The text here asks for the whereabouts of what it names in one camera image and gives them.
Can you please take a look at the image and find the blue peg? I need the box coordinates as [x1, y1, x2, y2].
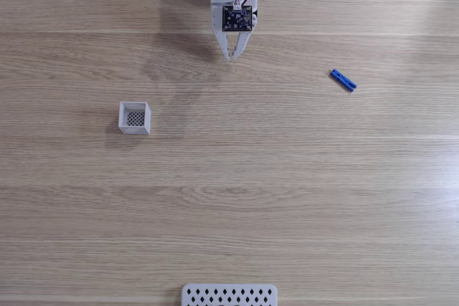
[329, 68, 358, 93]

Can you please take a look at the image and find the small white lattice crate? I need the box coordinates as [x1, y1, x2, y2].
[118, 100, 152, 136]

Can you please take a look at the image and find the white perforated plate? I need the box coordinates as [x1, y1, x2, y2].
[181, 283, 278, 306]

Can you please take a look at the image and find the bare camera circuit board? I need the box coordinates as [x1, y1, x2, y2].
[221, 5, 253, 32]

